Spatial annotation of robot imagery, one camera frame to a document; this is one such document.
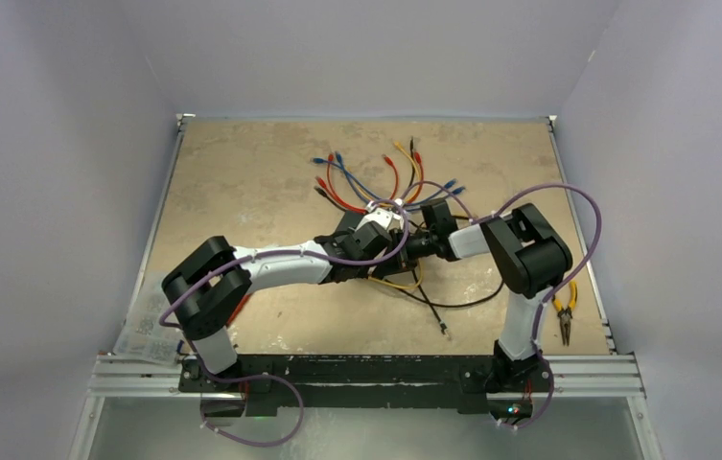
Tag yellow ethernet cable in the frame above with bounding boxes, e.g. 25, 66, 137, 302
366, 260, 426, 294

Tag red ethernet cable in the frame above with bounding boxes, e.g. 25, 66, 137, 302
313, 150, 427, 214
324, 151, 400, 214

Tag long black ethernet cable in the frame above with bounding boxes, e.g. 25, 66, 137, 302
410, 216, 506, 337

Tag orange ethernet cable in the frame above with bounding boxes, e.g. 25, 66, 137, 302
338, 140, 427, 208

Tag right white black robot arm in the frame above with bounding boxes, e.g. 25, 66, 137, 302
405, 199, 572, 390

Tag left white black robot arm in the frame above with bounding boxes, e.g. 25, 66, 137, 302
160, 210, 408, 392

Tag printed paper sheet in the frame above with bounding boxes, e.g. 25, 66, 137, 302
112, 272, 182, 365

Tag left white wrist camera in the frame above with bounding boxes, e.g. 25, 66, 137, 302
358, 207, 403, 242

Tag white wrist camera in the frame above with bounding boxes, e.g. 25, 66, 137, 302
391, 198, 408, 220
358, 207, 403, 242

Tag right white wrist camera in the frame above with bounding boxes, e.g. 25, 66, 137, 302
391, 198, 408, 220

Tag red handled adjustable wrench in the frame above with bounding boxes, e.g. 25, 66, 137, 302
226, 294, 252, 326

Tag yellow handled pliers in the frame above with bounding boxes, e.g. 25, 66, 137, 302
552, 281, 579, 347

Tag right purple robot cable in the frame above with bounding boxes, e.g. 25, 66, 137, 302
398, 181, 603, 433

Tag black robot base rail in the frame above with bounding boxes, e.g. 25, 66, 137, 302
178, 354, 552, 419

